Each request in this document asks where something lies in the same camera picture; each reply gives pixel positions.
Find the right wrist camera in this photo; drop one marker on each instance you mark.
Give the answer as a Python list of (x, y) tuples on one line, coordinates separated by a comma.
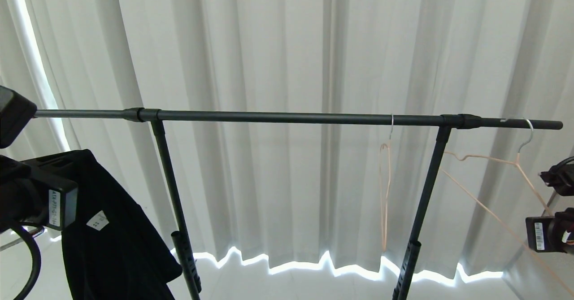
[(560, 181)]

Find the white curtain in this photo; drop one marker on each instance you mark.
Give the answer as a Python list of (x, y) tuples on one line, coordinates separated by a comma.
[(269, 44)]

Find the black garment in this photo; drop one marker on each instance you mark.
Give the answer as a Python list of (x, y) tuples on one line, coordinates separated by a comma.
[(116, 255)]

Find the black clothes rack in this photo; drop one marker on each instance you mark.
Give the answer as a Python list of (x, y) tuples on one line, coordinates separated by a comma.
[(291, 117)]

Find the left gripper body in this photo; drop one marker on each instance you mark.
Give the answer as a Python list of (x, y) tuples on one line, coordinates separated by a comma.
[(36, 192)]

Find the pink clothes hanger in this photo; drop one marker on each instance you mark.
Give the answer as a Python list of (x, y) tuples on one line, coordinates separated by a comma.
[(493, 218), (384, 228)]

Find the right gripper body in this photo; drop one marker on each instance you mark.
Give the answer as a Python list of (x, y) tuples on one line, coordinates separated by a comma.
[(551, 235)]

